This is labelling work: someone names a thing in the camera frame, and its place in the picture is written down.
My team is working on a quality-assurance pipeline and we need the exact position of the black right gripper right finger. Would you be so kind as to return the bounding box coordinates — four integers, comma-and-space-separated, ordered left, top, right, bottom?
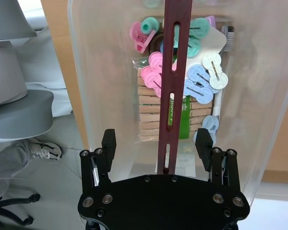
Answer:
194, 128, 241, 192

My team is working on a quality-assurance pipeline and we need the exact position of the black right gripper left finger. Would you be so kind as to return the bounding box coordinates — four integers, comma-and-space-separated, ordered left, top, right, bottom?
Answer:
79, 128, 117, 196

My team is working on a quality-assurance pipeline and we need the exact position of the white paper label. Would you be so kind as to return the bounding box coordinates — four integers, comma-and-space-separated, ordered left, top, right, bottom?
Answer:
177, 145, 197, 178

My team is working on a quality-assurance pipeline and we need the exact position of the pack of wooden clothespins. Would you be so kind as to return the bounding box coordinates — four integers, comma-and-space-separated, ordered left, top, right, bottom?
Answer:
136, 71, 215, 142

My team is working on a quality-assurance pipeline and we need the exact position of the person's shoe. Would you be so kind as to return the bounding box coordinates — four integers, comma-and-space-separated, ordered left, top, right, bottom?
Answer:
29, 140, 63, 161

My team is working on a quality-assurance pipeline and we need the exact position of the clear plastic bin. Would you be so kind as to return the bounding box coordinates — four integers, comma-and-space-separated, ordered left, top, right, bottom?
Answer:
67, 0, 288, 209

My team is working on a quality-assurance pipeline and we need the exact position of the pale mint plastic clip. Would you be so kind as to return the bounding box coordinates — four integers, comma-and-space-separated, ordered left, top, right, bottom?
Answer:
202, 52, 229, 91

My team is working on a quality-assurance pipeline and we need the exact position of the maroon slotted metal bar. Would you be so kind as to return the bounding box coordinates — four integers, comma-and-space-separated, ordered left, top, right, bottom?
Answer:
156, 0, 193, 175

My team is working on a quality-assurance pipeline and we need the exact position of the pink plastic clip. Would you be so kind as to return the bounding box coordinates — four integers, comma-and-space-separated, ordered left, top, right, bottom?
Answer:
129, 21, 157, 54
148, 51, 179, 73
141, 66, 163, 98

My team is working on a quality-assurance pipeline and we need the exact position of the teal plastic clip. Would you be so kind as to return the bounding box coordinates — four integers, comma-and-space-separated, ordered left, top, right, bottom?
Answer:
188, 18, 210, 40
186, 38, 202, 58
143, 0, 163, 8
141, 17, 160, 37

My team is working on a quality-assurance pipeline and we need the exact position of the person's leg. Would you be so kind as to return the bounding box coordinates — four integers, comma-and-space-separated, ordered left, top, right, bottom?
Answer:
0, 139, 37, 184

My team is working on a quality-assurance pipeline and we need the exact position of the grey office chair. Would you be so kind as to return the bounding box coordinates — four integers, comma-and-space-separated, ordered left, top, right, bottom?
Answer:
0, 0, 55, 145

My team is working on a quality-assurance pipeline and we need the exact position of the white card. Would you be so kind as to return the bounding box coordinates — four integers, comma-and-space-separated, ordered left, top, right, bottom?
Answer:
199, 28, 227, 53

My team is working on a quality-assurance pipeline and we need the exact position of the black chair base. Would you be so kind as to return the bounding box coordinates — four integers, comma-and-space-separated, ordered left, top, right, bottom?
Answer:
0, 193, 41, 227

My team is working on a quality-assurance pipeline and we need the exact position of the purple plastic piece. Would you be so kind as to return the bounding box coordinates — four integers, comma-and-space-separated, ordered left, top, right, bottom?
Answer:
204, 15, 217, 29

